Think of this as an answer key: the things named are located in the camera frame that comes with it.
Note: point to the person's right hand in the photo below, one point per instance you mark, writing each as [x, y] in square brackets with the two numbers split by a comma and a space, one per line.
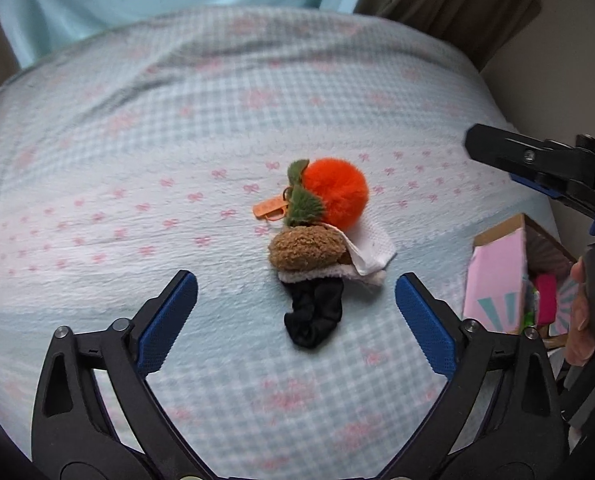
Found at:
[580, 309]

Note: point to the orange pompom plush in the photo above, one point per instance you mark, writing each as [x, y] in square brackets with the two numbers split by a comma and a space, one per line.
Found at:
[329, 191]

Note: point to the green wet wipes pack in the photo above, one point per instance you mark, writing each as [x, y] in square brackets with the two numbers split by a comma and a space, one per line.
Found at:
[531, 304]

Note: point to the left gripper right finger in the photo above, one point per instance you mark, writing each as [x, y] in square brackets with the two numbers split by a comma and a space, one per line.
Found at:
[498, 415]

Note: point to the brown fuzzy plush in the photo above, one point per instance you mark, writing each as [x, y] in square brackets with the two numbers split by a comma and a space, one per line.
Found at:
[306, 248]

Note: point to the light blue bed sheet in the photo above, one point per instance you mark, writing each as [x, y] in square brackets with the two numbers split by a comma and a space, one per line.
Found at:
[141, 152]

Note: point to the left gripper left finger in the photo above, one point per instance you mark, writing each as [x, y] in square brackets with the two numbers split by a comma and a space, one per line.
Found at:
[73, 436]

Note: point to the pink cardboard box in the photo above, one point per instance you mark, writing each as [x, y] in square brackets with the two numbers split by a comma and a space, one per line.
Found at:
[504, 259]

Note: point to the black sock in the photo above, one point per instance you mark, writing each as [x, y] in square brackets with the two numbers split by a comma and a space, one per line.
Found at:
[317, 309]

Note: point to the magenta leather pouch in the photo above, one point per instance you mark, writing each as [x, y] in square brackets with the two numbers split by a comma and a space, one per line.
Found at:
[547, 299]

